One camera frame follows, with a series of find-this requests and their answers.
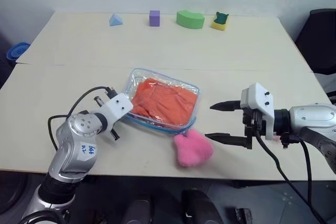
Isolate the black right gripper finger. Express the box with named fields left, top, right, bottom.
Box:
left=209, top=100, right=242, bottom=112
left=205, top=132, right=254, bottom=150

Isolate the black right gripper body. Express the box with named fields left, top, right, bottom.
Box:
left=242, top=108, right=267, bottom=138

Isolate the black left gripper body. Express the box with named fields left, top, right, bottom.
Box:
left=93, top=97, right=121, bottom=142

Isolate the orange cloth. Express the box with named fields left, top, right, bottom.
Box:
left=130, top=77, right=198, bottom=128

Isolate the clear plastic pouch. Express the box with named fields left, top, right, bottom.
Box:
left=121, top=67, right=202, bottom=137

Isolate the pink plush toy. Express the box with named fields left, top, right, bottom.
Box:
left=172, top=129, right=214, bottom=168

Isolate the black ribbed block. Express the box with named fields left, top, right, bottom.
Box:
left=234, top=207, right=253, bottom=224

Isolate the yellow and green sponge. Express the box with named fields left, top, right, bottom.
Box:
left=209, top=11, right=231, bottom=32

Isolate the green foam arch block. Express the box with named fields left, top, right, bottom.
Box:
left=176, top=9, right=206, bottom=30

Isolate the black chair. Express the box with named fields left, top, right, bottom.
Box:
left=295, top=8, right=336, bottom=76

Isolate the purple foam cube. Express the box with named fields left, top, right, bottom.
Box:
left=149, top=10, right=161, bottom=27

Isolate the light blue foam prism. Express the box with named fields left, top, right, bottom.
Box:
left=109, top=13, right=124, bottom=27

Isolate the blue round lid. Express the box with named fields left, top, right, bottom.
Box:
left=6, top=41, right=31, bottom=61

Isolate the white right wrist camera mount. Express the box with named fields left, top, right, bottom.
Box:
left=240, top=82, right=275, bottom=141

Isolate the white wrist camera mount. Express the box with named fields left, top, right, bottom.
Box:
left=240, top=82, right=275, bottom=141
left=104, top=93, right=134, bottom=128

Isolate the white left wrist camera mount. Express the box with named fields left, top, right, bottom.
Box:
left=104, top=93, right=134, bottom=128

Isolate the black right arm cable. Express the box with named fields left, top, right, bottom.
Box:
left=254, top=128, right=328, bottom=224

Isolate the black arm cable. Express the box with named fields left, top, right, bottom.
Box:
left=47, top=86, right=118, bottom=150
left=254, top=128, right=328, bottom=224

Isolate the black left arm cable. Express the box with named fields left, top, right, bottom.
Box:
left=47, top=86, right=118, bottom=150

